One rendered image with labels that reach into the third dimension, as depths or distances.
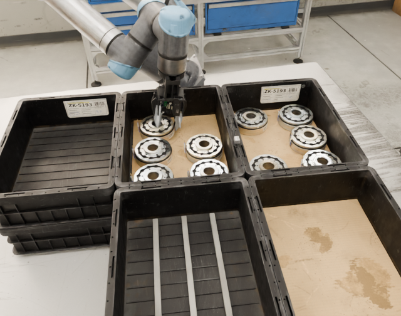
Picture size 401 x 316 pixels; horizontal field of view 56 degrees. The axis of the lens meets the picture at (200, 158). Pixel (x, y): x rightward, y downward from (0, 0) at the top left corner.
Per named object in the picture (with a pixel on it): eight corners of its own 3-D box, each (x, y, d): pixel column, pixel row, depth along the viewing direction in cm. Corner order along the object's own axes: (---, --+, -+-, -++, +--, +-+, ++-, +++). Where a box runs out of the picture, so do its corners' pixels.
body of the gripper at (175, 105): (156, 118, 102) (157, 78, 94) (155, 100, 108) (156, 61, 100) (184, 118, 103) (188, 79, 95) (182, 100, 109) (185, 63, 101)
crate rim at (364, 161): (220, 90, 117) (220, 83, 115) (313, 83, 119) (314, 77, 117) (245, 183, 88) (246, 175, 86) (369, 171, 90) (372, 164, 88)
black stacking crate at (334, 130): (220, 116, 123) (220, 86, 116) (307, 109, 125) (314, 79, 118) (244, 209, 94) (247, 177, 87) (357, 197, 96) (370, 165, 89)
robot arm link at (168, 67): (157, 46, 97) (188, 47, 99) (156, 62, 101) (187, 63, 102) (158, 60, 92) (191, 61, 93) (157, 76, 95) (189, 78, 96)
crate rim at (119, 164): (123, 97, 115) (121, 91, 113) (220, 90, 117) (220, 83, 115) (116, 195, 85) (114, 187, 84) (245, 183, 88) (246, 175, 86)
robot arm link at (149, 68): (150, 74, 137) (118, 53, 129) (171, 44, 133) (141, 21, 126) (156, 87, 127) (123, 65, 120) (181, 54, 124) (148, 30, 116)
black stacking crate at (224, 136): (128, 123, 121) (122, 93, 113) (218, 116, 123) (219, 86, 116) (123, 221, 92) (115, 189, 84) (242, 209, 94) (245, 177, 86)
